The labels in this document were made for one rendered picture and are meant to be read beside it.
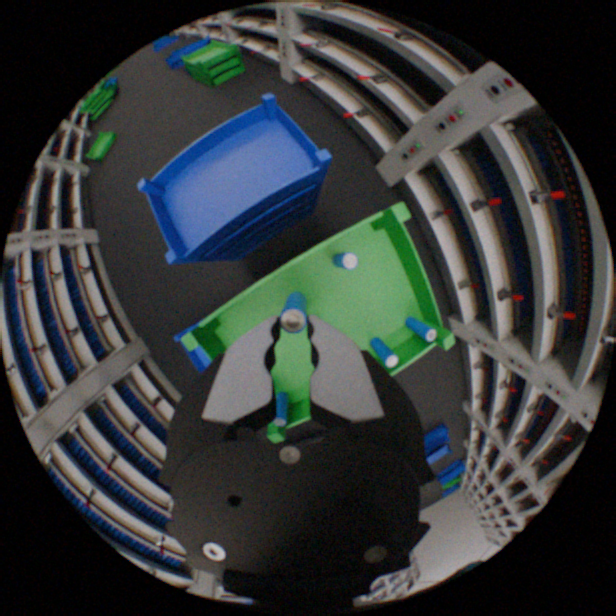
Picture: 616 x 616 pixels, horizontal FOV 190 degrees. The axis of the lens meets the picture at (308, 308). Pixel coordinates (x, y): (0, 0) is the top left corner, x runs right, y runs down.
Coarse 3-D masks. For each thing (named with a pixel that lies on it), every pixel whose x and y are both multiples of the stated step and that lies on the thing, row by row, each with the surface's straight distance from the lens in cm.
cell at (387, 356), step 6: (372, 342) 31; (378, 342) 30; (378, 348) 29; (384, 348) 28; (378, 354) 28; (384, 354) 27; (390, 354) 26; (384, 360) 27; (390, 360) 26; (396, 360) 27; (390, 366) 27
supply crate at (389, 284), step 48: (336, 240) 22; (384, 240) 30; (288, 288) 27; (336, 288) 28; (384, 288) 30; (192, 336) 24; (240, 336) 30; (288, 336) 29; (384, 336) 32; (288, 384) 33
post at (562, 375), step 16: (464, 336) 94; (480, 336) 84; (528, 336) 80; (576, 336) 83; (496, 352) 82; (512, 352) 76; (528, 352) 74; (576, 352) 78; (512, 368) 81; (560, 368) 72; (576, 368) 74; (608, 368) 80; (544, 384) 75; (560, 384) 71; (560, 400) 75; (576, 400) 72; (592, 400) 71; (576, 416) 76
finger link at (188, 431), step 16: (208, 368) 10; (192, 384) 9; (208, 384) 9; (192, 400) 9; (176, 416) 9; (192, 416) 8; (176, 432) 8; (192, 432) 8; (208, 432) 8; (224, 432) 8; (176, 448) 8; (192, 448) 8; (176, 464) 8; (160, 480) 8
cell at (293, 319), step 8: (288, 296) 19; (296, 296) 17; (304, 296) 19; (288, 304) 14; (296, 304) 14; (304, 304) 15; (288, 312) 13; (296, 312) 13; (304, 312) 13; (280, 320) 13; (288, 320) 13; (296, 320) 13; (304, 320) 13; (288, 328) 13; (296, 328) 13
